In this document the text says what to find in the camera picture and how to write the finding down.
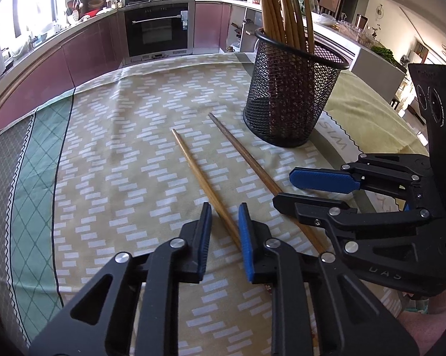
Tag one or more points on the wicker basket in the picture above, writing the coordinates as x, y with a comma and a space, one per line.
95, 4

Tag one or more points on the bundle of bamboo chopsticks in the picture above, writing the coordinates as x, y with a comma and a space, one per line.
269, 11

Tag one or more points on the patterned beige green tablecloth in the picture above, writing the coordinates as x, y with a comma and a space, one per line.
134, 137

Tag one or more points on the olive green tablecloth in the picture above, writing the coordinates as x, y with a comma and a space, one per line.
367, 118

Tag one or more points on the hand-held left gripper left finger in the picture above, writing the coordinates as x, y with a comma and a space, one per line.
206, 231

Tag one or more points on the group of drinking glasses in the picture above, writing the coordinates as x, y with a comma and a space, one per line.
350, 31

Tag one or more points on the green leafy plant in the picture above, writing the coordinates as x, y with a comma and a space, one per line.
384, 52

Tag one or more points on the small wall fan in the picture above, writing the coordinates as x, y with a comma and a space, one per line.
380, 12

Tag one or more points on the white counter cabinet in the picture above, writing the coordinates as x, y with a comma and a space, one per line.
374, 74

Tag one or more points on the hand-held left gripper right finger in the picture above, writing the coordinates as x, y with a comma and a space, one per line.
247, 239

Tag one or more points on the black mesh utensil holder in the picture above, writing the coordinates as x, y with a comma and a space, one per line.
282, 111

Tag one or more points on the pink kitchen cabinets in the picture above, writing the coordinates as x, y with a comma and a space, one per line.
41, 78

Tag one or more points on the black built-in oven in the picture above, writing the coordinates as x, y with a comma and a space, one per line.
156, 33

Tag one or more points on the person's right forearm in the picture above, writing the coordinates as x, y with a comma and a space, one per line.
430, 322

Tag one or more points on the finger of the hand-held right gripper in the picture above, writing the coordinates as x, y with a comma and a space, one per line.
304, 207
319, 180

